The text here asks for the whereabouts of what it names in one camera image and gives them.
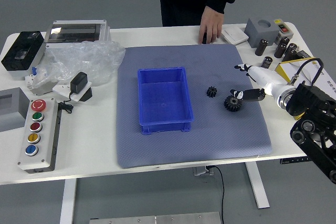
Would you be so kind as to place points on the black cylindrical capacitor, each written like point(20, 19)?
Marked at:
point(284, 41)
point(266, 62)
point(261, 47)
point(279, 51)
point(292, 47)
point(288, 55)

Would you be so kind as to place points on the black table control panel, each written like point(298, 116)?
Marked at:
point(291, 160)

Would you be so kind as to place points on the flat black device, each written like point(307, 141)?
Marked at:
point(304, 54)

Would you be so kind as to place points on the small black gear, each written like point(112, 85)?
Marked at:
point(211, 92)

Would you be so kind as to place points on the person's left hand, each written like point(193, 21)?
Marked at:
point(211, 23)

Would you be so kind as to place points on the yellow white cardboard box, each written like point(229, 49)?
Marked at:
point(328, 77)

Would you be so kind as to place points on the grey five-button control station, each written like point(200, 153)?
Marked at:
point(36, 129)

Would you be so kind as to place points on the black power adapter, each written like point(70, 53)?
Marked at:
point(78, 82)

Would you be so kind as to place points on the black-lid grey enclosure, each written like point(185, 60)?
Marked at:
point(22, 49)

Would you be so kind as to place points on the grey under-table control box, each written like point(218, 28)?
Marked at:
point(199, 171)

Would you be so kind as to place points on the small black block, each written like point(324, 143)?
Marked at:
point(204, 38)

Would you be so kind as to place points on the white wall switch plate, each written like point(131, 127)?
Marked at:
point(235, 35)

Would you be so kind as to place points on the white table leg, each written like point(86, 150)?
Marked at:
point(258, 187)
point(67, 203)

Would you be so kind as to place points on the grey two-button switch box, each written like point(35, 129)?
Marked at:
point(284, 28)

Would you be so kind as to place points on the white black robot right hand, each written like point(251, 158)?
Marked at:
point(267, 81)

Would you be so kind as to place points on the grey window enclosure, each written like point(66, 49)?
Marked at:
point(13, 113)

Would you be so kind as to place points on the blue plastic box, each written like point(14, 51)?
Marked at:
point(164, 103)

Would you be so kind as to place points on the white circuit breaker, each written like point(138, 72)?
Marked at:
point(39, 87)

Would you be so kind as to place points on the grey-blue table mat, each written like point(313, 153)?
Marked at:
point(210, 134)

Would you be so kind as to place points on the grey clear-lid distribution box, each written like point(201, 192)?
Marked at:
point(76, 31)

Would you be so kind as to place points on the grey block with round hole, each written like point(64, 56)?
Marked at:
point(258, 36)

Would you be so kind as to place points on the big black gear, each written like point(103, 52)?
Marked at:
point(233, 106)

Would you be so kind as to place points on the silver metal plate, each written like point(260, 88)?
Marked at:
point(157, 219)

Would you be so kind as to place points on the white socket block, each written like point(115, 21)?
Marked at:
point(61, 89)

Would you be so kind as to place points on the clear plastic bag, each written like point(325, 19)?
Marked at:
point(86, 56)

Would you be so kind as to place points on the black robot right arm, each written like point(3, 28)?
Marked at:
point(312, 98)

